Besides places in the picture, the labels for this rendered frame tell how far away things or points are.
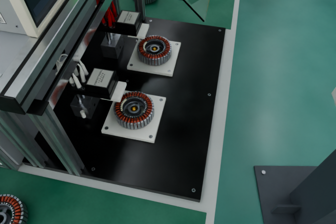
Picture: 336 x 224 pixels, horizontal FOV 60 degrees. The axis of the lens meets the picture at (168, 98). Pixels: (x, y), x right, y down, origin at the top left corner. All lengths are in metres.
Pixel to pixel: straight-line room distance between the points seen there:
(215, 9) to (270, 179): 0.92
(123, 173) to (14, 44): 0.39
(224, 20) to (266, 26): 1.26
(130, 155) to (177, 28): 0.52
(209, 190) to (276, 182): 0.91
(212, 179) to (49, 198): 0.41
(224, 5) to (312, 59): 1.16
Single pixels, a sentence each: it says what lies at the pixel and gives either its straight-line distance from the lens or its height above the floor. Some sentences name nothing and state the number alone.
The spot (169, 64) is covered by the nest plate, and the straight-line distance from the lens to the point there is 0.95.
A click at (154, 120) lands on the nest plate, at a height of 0.78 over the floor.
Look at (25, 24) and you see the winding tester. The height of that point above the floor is 1.14.
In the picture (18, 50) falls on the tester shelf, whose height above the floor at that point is 1.11.
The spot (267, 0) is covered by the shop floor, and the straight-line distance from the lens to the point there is 2.71.
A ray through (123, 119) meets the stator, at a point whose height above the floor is 0.82.
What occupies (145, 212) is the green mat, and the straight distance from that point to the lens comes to 0.76.
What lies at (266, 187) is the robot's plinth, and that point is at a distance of 1.63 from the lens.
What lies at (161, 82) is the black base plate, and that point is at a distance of 0.92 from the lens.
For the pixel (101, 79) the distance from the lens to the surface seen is 0.75.
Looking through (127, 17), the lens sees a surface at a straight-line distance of 0.91.
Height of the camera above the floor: 1.48
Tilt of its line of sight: 54 degrees down
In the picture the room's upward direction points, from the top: straight up
